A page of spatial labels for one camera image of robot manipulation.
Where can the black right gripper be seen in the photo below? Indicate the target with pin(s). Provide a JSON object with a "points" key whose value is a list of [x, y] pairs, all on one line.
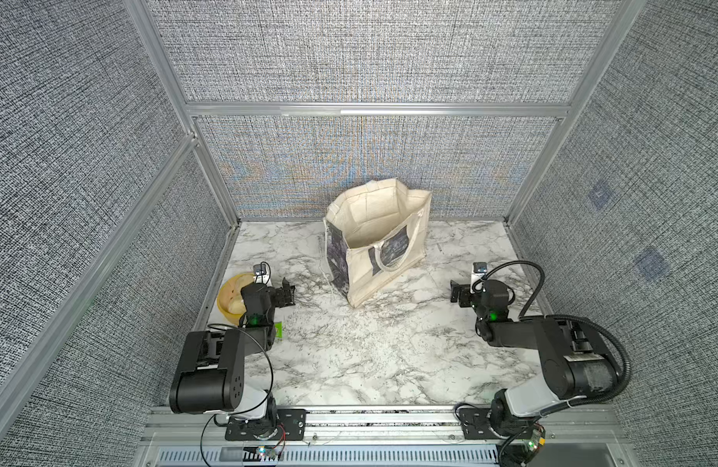
{"points": [[466, 294]]}

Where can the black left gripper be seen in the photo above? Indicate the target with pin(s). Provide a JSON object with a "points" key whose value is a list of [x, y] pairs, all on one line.
{"points": [[280, 295]]}

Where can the beige canvas tote bag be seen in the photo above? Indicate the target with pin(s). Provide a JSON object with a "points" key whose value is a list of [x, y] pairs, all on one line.
{"points": [[374, 233]]}

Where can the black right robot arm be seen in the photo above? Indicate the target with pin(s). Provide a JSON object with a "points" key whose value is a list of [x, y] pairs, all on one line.
{"points": [[581, 363]]}

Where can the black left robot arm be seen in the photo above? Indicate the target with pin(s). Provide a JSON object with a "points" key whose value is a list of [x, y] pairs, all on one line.
{"points": [[210, 375]]}

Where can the yellow tape roll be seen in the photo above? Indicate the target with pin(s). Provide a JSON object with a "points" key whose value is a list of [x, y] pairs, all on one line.
{"points": [[229, 300]]}

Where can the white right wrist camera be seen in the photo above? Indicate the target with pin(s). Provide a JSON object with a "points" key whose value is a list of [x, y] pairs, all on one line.
{"points": [[478, 273]]}

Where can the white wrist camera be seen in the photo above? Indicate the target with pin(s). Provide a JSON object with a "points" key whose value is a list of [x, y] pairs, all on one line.
{"points": [[478, 273], [262, 273]]}

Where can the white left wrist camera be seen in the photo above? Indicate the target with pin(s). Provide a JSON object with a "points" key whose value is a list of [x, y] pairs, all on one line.
{"points": [[262, 273]]}

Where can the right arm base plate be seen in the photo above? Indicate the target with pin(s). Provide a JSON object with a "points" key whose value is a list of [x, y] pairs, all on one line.
{"points": [[476, 425]]}

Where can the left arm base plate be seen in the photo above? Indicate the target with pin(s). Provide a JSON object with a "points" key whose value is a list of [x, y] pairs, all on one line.
{"points": [[287, 424]]}

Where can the aluminium front rail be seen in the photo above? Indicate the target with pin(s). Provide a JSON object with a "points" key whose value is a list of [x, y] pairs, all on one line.
{"points": [[383, 436]]}

